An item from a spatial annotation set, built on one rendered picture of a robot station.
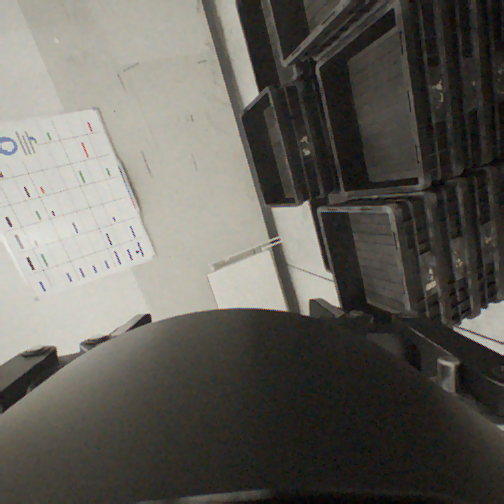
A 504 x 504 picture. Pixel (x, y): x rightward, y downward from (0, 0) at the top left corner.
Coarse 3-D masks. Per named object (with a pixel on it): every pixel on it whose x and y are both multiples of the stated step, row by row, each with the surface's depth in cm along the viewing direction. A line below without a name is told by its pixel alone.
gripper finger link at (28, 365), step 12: (36, 348) 10; (48, 348) 10; (12, 360) 9; (24, 360) 9; (36, 360) 9; (48, 360) 10; (0, 372) 9; (12, 372) 9; (24, 372) 8; (36, 372) 9; (0, 384) 8; (12, 384) 8; (24, 384) 8; (0, 396) 7; (12, 396) 8; (24, 396) 8
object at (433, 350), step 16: (400, 320) 11; (416, 320) 10; (432, 320) 10; (416, 336) 9; (432, 336) 9; (448, 336) 9; (464, 336) 9; (432, 352) 9; (448, 352) 8; (464, 352) 8; (480, 352) 8; (496, 352) 8; (432, 368) 9; (464, 368) 7; (480, 368) 7; (496, 368) 7; (464, 384) 7; (480, 384) 7; (496, 384) 6; (480, 400) 7; (496, 400) 6
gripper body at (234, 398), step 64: (192, 320) 3; (256, 320) 3; (320, 320) 4; (64, 384) 2; (128, 384) 2; (192, 384) 2; (256, 384) 2; (320, 384) 2; (384, 384) 2; (0, 448) 2; (64, 448) 1; (128, 448) 1; (192, 448) 1; (256, 448) 1; (320, 448) 1; (384, 448) 1; (448, 448) 1
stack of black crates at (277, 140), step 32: (288, 96) 95; (320, 96) 99; (256, 128) 121; (288, 128) 97; (320, 128) 101; (256, 160) 123; (288, 160) 97; (320, 160) 101; (288, 192) 125; (320, 192) 104
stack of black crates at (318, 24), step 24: (288, 0) 78; (312, 0) 77; (336, 0) 70; (360, 0) 59; (384, 0) 60; (408, 0) 66; (288, 24) 79; (312, 24) 80; (336, 24) 66; (360, 24) 68; (288, 48) 80; (312, 48) 75
